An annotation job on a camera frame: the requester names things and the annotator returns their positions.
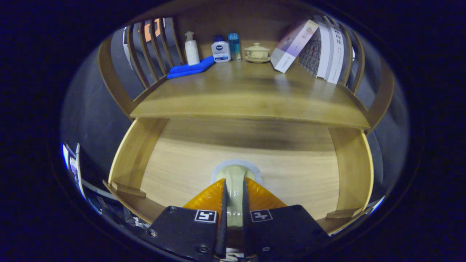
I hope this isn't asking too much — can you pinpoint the plain white book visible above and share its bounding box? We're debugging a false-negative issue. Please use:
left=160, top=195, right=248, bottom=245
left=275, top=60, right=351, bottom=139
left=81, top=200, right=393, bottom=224
left=316, top=22, right=333, bottom=80

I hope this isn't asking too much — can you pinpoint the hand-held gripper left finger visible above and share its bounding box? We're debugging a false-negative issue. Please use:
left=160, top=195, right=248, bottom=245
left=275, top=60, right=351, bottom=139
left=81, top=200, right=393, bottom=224
left=147, top=178, right=228, bottom=262

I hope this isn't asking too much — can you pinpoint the wooden cabinet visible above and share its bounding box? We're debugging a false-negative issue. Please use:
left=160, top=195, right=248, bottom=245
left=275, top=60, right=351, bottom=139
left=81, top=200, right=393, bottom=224
left=98, top=0, right=395, bottom=133

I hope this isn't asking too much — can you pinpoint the wooden drawer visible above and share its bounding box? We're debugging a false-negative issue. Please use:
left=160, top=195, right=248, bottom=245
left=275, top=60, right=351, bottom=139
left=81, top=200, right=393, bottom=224
left=103, top=116, right=375, bottom=235

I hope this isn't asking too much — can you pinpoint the teal bottle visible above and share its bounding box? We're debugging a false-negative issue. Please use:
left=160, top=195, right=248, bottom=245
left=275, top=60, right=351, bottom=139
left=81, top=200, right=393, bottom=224
left=228, top=33, right=242, bottom=61

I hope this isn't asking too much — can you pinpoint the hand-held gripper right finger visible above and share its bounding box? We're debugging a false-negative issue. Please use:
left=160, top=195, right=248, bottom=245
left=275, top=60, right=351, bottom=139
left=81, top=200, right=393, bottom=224
left=242, top=176, right=330, bottom=262

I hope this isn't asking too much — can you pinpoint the wooden countertop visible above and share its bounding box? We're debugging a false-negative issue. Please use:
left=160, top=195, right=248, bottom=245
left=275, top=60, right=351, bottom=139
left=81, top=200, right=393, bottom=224
left=130, top=58, right=371, bottom=130

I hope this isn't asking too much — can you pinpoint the white book with black characters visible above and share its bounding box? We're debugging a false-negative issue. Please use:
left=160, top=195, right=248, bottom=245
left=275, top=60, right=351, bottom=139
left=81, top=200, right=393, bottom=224
left=326, top=24, right=345, bottom=85

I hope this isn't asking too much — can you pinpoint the beige lidded tea bowl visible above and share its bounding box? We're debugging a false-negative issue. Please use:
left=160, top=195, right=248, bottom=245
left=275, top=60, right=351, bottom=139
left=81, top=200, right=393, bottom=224
left=244, top=43, right=271, bottom=64

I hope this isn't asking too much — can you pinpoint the white pump bottle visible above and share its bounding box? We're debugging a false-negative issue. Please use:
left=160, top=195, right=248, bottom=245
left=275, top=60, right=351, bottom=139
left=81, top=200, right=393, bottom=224
left=184, top=31, right=201, bottom=66

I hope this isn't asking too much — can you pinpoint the dark patterned book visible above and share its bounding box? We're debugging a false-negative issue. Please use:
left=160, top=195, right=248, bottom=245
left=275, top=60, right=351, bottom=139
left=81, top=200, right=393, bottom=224
left=299, top=36, right=323, bottom=78

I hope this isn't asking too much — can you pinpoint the blue cloth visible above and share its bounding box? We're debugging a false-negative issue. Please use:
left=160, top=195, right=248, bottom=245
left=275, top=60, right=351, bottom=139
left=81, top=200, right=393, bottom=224
left=167, top=56, right=216, bottom=79

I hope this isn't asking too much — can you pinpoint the white blue-label lotion bottle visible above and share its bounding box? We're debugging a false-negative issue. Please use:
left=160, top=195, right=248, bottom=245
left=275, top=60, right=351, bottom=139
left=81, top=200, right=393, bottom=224
left=211, top=35, right=232, bottom=63

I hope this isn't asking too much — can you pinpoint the purple leaning book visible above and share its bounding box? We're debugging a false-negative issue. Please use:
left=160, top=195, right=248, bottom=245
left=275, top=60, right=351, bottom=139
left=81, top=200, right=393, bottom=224
left=270, top=20, right=319, bottom=74

